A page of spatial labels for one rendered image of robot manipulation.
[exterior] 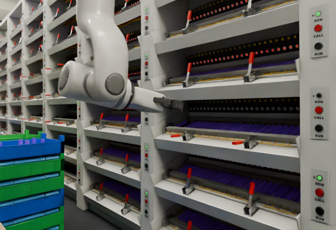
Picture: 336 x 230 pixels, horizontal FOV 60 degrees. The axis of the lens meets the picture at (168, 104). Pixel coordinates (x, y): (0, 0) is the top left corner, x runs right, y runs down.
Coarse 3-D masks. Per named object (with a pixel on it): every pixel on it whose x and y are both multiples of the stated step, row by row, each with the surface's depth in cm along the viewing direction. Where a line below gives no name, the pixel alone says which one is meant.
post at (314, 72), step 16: (304, 0) 72; (320, 0) 69; (304, 16) 72; (304, 32) 71; (304, 48) 71; (304, 64) 71; (320, 64) 68; (304, 80) 71; (320, 80) 68; (304, 96) 71; (304, 112) 71; (304, 128) 71; (304, 144) 71; (320, 144) 68; (304, 160) 71; (320, 160) 68; (304, 176) 71; (304, 192) 71; (304, 208) 71; (304, 224) 71; (320, 224) 68
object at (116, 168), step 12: (108, 144) 183; (120, 144) 172; (132, 144) 162; (84, 156) 173; (96, 156) 171; (108, 156) 161; (120, 156) 157; (132, 156) 152; (96, 168) 160; (108, 168) 150; (120, 168) 146; (132, 168) 140; (120, 180) 141; (132, 180) 131
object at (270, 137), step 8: (168, 128) 119; (176, 128) 115; (184, 128) 112; (192, 128) 109; (200, 128) 106; (200, 136) 103; (208, 136) 100; (224, 136) 96; (232, 136) 94; (240, 136) 92; (256, 136) 87; (264, 136) 85; (272, 136) 83; (280, 136) 81; (288, 136) 80; (296, 136) 78; (280, 144) 80; (288, 144) 78
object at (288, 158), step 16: (192, 112) 125; (208, 112) 118; (224, 112) 112; (240, 112) 106; (256, 112) 101; (160, 128) 121; (160, 144) 117; (176, 144) 109; (192, 144) 102; (208, 144) 96; (224, 144) 92; (240, 144) 89; (240, 160) 87; (256, 160) 83; (272, 160) 79; (288, 160) 75
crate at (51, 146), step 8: (8, 144) 134; (16, 144) 137; (24, 144) 120; (32, 144) 123; (40, 144) 126; (48, 144) 128; (56, 144) 131; (0, 152) 114; (8, 152) 116; (16, 152) 118; (24, 152) 121; (32, 152) 123; (40, 152) 126; (48, 152) 128; (56, 152) 131
